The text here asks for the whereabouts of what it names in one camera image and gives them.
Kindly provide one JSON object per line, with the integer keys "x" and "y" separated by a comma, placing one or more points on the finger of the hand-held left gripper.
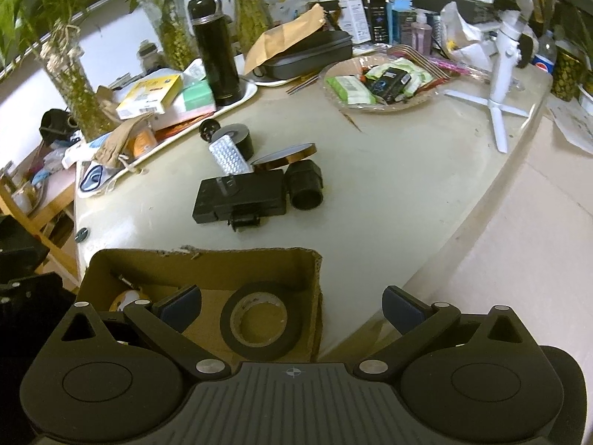
{"x": 21, "y": 250}
{"x": 32, "y": 289}

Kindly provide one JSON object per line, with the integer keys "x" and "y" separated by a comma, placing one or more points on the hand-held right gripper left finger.
{"x": 178, "y": 308}

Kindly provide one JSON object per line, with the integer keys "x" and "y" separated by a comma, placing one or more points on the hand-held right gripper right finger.
{"x": 403, "y": 308}

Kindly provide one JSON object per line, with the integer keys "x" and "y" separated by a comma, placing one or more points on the brown cardboard box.
{"x": 305, "y": 287}

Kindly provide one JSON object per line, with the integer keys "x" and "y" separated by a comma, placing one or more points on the black tape roll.
{"x": 282, "y": 333}

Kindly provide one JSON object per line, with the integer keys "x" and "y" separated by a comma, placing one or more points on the black adapter block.
{"x": 250, "y": 192}

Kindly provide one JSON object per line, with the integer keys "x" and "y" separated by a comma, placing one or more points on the silver perforated metal piece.
{"x": 229, "y": 155}

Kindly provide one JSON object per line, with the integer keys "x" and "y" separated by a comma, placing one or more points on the black cylinder device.
{"x": 241, "y": 141}

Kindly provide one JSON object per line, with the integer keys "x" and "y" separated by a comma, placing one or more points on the amber tape roll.
{"x": 282, "y": 153}

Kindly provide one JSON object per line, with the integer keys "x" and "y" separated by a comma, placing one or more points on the wooden chair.
{"x": 51, "y": 241}

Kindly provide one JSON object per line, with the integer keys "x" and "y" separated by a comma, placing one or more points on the yellow round toy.
{"x": 127, "y": 300}

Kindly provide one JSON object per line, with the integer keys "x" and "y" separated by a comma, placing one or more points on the small black round disc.
{"x": 81, "y": 234}

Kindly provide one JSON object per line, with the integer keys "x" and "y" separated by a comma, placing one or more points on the blue rimmed face mask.
{"x": 95, "y": 178}

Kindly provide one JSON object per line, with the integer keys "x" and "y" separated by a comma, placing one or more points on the white blue printed leaflet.
{"x": 78, "y": 153}

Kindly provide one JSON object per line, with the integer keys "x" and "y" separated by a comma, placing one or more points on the orange packet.
{"x": 144, "y": 142}

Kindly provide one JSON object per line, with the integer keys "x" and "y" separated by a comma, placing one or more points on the glass vase with dried flowers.
{"x": 81, "y": 92}

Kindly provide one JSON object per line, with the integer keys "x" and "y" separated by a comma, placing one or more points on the red flat packet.
{"x": 185, "y": 126}

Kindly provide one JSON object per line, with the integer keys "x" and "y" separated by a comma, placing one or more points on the thin brown stick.
{"x": 352, "y": 121}

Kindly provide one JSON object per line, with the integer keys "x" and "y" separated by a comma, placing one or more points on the yellow white carton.
{"x": 148, "y": 95}

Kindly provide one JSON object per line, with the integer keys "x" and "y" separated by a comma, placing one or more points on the green tissue pack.
{"x": 199, "y": 97}

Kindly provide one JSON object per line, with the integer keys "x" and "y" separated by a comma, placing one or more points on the glass bowl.
{"x": 340, "y": 102}

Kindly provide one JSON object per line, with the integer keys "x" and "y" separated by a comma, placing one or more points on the white plastic tray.
{"x": 241, "y": 95}

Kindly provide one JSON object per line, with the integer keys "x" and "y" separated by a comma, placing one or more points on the green wipes pack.
{"x": 350, "y": 90}

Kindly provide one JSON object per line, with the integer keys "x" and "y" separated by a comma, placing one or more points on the black packet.
{"x": 389, "y": 84}

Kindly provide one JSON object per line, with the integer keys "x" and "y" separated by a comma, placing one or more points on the small glass jar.
{"x": 149, "y": 58}

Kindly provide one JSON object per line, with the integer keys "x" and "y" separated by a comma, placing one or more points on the pink patterned wrapper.
{"x": 456, "y": 68}

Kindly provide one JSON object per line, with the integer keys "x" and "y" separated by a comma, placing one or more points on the brown wooden chopsticks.
{"x": 303, "y": 83}

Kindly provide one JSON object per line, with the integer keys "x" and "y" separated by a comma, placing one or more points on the white paper sheet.
{"x": 572, "y": 123}

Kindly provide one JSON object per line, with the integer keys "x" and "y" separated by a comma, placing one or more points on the black thermos bottle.
{"x": 215, "y": 55}

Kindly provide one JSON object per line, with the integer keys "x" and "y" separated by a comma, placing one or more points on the white gimbal tripod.
{"x": 502, "y": 69}

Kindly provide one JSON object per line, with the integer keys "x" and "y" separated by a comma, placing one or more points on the glass vase with bamboo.
{"x": 173, "y": 32}
{"x": 252, "y": 21}

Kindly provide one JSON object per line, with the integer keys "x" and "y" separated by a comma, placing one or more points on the black zip case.
{"x": 315, "y": 55}

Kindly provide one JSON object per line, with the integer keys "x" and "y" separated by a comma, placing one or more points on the pink liquid bottle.
{"x": 420, "y": 32}

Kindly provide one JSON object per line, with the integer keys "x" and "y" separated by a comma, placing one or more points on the white plastic bag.
{"x": 463, "y": 32}

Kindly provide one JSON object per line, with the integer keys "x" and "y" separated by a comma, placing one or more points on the blue product box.
{"x": 403, "y": 23}

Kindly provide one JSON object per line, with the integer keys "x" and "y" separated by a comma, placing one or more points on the cola bottle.
{"x": 545, "y": 58}

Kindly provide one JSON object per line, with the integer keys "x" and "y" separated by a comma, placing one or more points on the black product box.
{"x": 381, "y": 18}

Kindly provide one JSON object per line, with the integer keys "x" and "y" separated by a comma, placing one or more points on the manila envelope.
{"x": 282, "y": 32}

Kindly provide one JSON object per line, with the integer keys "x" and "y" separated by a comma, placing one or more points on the white product box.
{"x": 356, "y": 16}

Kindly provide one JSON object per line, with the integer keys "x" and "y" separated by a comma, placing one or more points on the black rectangular device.
{"x": 431, "y": 0}

